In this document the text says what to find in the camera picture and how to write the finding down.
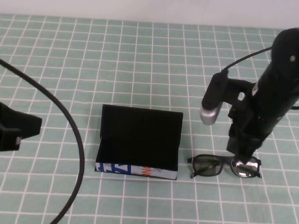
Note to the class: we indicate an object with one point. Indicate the green white checked tablecloth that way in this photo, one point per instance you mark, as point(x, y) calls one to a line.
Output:
point(116, 66)

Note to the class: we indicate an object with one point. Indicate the black right camera bracket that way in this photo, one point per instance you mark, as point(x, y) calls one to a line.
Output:
point(235, 88)

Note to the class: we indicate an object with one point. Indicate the black framed glasses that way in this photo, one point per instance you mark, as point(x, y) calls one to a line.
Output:
point(206, 165)

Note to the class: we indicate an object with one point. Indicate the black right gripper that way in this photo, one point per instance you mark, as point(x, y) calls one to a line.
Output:
point(253, 131)

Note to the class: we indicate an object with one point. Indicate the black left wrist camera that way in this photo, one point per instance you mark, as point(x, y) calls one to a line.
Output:
point(12, 121)

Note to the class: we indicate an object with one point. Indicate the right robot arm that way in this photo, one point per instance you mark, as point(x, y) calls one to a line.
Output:
point(285, 61)

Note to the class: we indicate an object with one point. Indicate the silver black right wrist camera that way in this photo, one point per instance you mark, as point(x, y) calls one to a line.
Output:
point(210, 114)

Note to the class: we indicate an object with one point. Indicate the black printed glasses case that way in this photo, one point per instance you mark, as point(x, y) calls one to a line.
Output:
point(138, 131)

